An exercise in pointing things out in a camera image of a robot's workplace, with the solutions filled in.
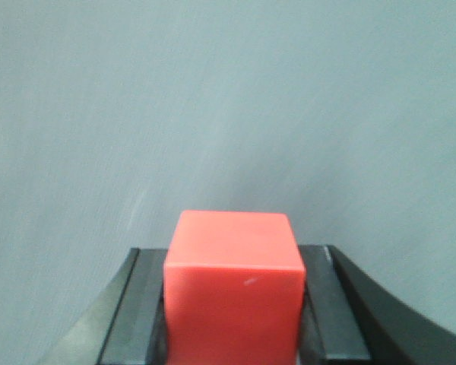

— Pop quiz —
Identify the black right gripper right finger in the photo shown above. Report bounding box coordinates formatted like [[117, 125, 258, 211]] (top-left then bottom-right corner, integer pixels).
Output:
[[298, 245, 456, 364]]

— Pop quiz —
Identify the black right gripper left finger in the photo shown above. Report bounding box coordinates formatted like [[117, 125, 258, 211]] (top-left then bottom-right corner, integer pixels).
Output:
[[55, 249, 166, 364]]

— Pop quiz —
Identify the red magnetic cube block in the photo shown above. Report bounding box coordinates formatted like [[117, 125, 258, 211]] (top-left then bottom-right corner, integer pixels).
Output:
[[163, 210, 306, 364]]

